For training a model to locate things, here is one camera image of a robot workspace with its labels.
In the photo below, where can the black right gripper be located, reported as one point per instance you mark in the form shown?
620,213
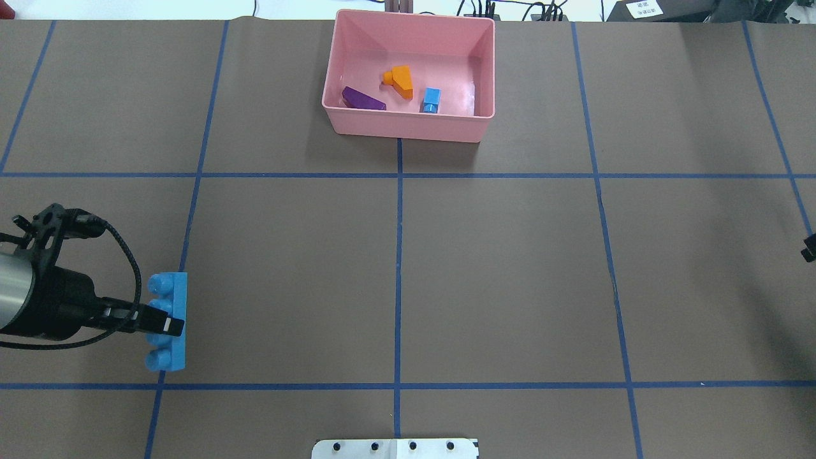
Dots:
809,248

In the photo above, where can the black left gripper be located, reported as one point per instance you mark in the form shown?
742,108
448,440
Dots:
64,301

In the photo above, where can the long blue stud block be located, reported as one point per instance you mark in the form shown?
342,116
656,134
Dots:
169,341

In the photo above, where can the purple sloped block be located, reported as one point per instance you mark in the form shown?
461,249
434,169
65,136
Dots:
353,98

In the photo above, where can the orange sloped block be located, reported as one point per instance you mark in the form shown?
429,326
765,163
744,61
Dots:
400,79

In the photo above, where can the small blue stud block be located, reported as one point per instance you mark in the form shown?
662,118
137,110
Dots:
431,100

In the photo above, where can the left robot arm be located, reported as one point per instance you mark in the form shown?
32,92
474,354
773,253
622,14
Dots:
42,300

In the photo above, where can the pink plastic box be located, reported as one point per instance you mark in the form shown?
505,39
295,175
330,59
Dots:
454,54

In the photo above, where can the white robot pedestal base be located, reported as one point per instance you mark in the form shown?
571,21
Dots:
397,448

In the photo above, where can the grey hub with cables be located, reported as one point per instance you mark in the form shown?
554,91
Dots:
480,9
546,11

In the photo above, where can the aluminium frame post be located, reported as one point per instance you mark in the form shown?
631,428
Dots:
398,6

